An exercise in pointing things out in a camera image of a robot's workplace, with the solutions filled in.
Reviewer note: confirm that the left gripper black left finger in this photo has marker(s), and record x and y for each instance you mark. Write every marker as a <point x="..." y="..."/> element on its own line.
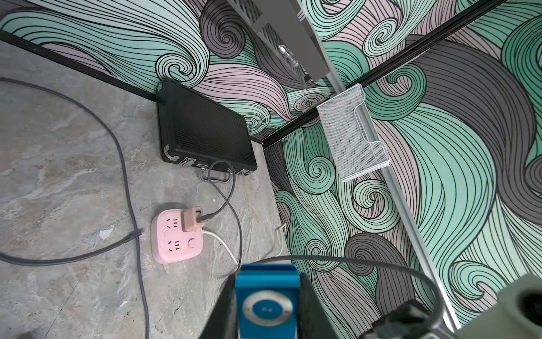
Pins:
<point x="222" y="322"/>

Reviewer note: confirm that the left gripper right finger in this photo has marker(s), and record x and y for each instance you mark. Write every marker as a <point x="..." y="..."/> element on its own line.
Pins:
<point x="313" y="321"/>

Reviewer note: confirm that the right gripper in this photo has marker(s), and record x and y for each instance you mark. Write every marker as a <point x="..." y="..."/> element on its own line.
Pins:
<point x="407" y="322"/>

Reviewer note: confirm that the blue mp3 player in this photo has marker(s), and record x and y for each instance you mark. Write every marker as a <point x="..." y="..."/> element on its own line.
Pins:
<point x="268" y="301"/>

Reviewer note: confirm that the pink charger cube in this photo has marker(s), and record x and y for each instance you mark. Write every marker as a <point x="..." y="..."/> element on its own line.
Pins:
<point x="190" y="217"/>

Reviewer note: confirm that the pink power strip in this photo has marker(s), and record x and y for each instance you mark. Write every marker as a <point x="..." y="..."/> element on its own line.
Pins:
<point x="169" y="243"/>

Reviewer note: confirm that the black briefcase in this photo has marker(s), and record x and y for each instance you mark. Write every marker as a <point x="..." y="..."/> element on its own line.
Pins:
<point x="196" y="132"/>

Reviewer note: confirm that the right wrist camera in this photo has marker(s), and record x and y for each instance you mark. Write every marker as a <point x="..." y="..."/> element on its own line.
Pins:
<point x="517" y="313"/>

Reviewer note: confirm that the clear acrylic wall holder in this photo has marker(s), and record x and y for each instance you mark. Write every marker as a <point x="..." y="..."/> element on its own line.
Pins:
<point x="351" y="136"/>

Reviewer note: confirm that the black wall shelf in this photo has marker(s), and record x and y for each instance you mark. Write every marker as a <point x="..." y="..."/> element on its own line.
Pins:
<point x="291" y="47"/>

